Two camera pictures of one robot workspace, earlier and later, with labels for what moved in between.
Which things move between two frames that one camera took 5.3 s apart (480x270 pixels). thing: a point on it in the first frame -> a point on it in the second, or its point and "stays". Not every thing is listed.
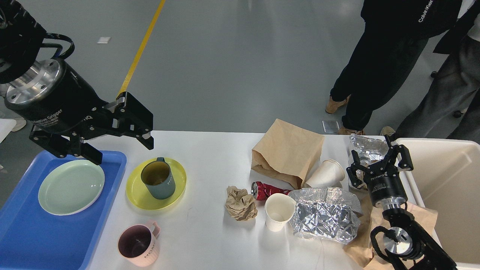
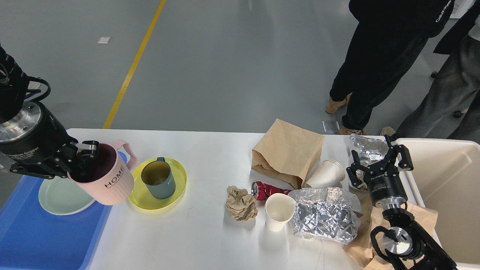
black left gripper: x=58 y=96 -> x=30 y=134
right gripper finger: x=355 y=165 stays
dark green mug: x=158 y=178 stays
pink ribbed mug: x=138 y=244 -> x=107 y=176
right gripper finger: x=406 y=164 stays
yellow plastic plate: x=139 y=195 stays
